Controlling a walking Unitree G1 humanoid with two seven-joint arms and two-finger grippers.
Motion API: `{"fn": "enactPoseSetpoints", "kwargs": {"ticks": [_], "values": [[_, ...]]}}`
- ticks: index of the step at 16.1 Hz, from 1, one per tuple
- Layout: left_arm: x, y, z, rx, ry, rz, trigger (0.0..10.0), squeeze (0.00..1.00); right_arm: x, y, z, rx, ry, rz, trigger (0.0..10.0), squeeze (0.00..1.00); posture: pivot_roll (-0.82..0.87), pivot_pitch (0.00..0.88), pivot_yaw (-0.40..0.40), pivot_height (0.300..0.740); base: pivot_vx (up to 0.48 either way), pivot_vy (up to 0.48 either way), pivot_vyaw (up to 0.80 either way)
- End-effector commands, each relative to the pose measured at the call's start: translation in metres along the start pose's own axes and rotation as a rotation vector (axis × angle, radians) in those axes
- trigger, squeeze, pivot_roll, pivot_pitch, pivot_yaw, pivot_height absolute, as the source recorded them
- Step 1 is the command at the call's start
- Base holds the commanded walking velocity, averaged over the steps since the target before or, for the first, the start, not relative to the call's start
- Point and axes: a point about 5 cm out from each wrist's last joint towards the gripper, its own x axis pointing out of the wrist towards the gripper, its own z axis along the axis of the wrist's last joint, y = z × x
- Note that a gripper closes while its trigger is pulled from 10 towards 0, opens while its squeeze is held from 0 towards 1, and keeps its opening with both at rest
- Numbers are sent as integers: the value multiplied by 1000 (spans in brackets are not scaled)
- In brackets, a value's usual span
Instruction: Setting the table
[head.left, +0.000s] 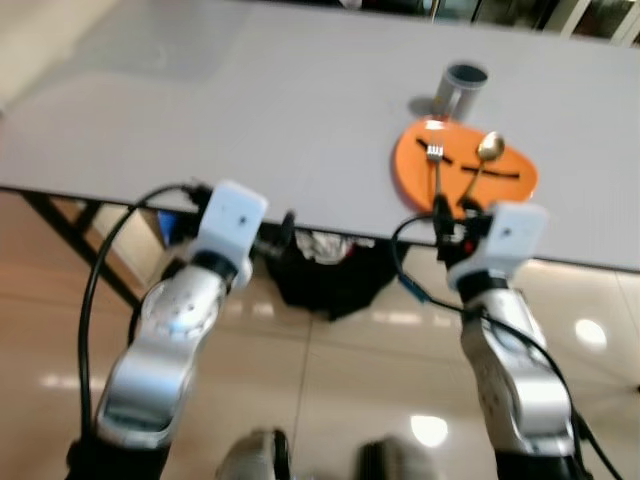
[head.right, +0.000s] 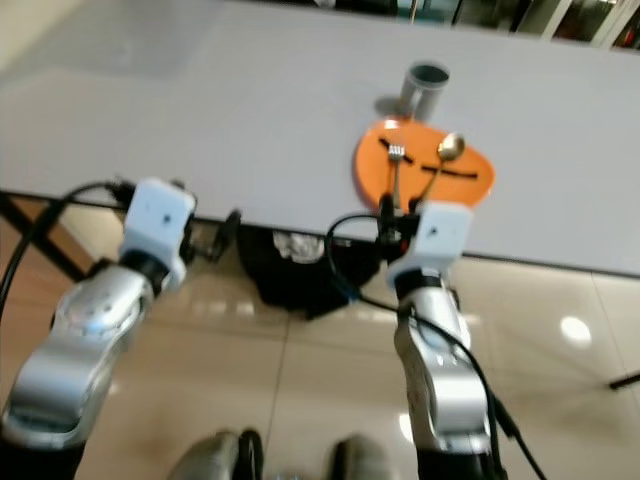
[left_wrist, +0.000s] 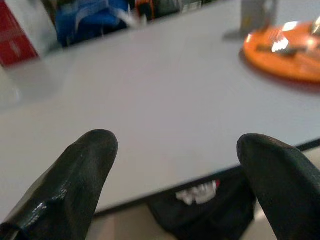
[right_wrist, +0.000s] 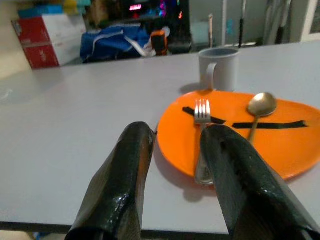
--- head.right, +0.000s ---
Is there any white glass door cabinet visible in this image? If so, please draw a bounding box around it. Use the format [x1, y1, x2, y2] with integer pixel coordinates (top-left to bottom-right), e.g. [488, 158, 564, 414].
[410, 0, 640, 47]

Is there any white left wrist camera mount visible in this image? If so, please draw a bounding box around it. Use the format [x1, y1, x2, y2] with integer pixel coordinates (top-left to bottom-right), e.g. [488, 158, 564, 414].
[120, 178, 197, 293]

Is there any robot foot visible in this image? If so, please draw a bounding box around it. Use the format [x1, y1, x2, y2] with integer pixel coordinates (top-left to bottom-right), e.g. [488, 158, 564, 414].
[168, 429, 267, 480]
[333, 434, 413, 480]

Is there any short black strip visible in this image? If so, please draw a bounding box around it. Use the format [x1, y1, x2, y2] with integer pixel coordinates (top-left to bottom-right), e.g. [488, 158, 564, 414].
[377, 139, 417, 168]

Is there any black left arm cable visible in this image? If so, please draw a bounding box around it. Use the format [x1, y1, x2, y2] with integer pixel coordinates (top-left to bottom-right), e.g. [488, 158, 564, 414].
[0, 180, 127, 303]

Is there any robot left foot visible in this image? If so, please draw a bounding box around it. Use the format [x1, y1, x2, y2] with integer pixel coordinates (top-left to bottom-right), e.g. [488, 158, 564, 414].
[168, 429, 267, 480]

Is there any orange plate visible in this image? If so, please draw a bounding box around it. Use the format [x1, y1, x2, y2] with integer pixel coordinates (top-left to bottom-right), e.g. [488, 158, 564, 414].
[352, 117, 497, 214]

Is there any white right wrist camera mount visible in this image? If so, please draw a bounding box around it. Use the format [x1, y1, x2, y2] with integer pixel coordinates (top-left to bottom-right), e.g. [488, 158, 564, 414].
[387, 202, 474, 293]

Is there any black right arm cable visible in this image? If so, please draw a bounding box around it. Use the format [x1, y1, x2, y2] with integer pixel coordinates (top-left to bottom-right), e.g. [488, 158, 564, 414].
[325, 212, 551, 480]

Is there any black table leg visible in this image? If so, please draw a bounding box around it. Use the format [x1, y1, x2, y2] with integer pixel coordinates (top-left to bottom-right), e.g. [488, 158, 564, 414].
[0, 194, 103, 289]

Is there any long black strip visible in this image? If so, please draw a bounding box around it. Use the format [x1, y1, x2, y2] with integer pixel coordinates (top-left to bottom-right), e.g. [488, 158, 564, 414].
[420, 163, 479, 182]

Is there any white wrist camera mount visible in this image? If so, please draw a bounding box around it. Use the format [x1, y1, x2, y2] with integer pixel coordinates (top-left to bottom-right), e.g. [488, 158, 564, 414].
[120, 178, 197, 293]
[387, 202, 474, 293]

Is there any gold spoon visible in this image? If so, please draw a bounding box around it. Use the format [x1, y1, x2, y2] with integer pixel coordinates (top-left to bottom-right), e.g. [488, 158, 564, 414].
[418, 132, 467, 207]

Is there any grey cup with handle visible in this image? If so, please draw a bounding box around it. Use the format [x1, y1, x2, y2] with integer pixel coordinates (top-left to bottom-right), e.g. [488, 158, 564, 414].
[397, 61, 452, 122]

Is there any black furniture leg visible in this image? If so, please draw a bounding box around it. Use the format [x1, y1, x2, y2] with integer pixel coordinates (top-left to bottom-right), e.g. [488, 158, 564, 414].
[608, 371, 640, 392]

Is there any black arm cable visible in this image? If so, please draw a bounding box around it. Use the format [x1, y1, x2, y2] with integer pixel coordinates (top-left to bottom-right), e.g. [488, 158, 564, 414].
[0, 180, 127, 303]
[325, 212, 551, 480]

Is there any black bag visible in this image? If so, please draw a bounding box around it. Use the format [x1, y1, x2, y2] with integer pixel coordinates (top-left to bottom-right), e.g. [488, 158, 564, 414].
[238, 226, 363, 323]

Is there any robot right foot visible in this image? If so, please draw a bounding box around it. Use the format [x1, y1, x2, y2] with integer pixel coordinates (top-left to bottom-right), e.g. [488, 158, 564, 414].
[333, 434, 413, 480]

